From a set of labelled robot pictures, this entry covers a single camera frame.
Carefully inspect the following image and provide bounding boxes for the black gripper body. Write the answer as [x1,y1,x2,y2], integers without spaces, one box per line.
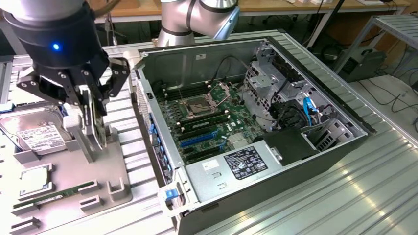
[1,2,111,79]

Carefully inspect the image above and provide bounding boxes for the green GPU card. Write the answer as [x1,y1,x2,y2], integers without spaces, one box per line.
[80,89,110,151]

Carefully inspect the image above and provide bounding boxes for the blue disk caddy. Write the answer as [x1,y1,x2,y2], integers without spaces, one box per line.
[0,96,69,118]

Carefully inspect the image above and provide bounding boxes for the black stand legs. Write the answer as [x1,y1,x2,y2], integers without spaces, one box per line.
[93,14,128,46]

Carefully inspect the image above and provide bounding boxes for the silver hard disk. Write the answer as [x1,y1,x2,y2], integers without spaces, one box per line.
[0,105,75,156]

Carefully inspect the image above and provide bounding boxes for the CPU socket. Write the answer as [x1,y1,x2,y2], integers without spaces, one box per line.
[183,96,214,116]

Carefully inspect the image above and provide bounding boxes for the metal socket cover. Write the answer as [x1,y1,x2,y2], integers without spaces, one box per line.
[204,82,235,109]

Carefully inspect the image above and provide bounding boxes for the installed RAM stick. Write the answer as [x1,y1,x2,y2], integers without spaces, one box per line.
[180,114,231,133]

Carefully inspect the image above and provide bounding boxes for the blue expansion slot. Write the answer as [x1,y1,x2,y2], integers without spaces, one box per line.
[179,131,219,148]

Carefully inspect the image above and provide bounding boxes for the CPU chip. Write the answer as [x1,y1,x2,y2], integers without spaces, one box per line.
[19,167,52,194]

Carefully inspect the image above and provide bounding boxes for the grey parts rack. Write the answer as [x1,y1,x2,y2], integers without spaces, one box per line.
[8,114,135,235]

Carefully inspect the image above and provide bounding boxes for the green motherboard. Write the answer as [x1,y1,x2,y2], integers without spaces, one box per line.
[152,80,266,165]

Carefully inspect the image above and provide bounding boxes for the black expansion slot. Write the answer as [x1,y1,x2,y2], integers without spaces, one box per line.
[184,146,222,159]

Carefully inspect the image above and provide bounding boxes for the metal disk bay cage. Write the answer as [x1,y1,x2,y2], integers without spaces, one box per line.
[243,40,315,128]

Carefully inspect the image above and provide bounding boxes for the green RAM stick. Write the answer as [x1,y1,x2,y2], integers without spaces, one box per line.
[12,183,95,209]

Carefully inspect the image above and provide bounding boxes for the silver chipset heatsink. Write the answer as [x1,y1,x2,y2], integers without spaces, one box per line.
[228,134,252,148]

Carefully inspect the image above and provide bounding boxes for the silver power supply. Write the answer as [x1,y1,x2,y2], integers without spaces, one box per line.
[183,139,283,204]

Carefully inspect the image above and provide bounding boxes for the wooden desk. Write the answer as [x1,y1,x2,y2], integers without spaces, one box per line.
[93,0,411,24]

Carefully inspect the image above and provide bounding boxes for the open PC case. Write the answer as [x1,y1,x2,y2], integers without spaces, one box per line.
[122,35,377,235]

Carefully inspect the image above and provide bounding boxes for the black box machine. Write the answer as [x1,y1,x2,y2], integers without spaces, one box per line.
[333,47,389,83]

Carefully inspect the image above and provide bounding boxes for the metal slat side table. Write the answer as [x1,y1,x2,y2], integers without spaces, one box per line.
[351,14,418,81]

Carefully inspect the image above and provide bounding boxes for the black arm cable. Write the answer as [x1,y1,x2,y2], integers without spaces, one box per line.
[186,0,199,31]

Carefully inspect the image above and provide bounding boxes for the black looping wire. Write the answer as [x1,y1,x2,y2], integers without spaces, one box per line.
[208,56,250,84]

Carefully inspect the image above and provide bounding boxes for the blue disk wire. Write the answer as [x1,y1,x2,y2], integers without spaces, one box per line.
[302,96,321,128]

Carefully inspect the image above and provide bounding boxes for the black floor cable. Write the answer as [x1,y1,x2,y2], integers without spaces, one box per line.
[358,79,418,112]

